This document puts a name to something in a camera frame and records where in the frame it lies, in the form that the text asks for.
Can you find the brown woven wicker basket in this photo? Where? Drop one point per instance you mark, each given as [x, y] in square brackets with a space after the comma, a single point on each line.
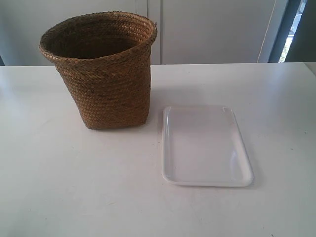
[104, 60]

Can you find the white rectangular plastic tray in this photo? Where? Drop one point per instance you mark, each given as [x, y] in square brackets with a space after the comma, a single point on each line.
[203, 146]

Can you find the window with dark frame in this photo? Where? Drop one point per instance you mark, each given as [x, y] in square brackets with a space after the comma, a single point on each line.
[287, 29]

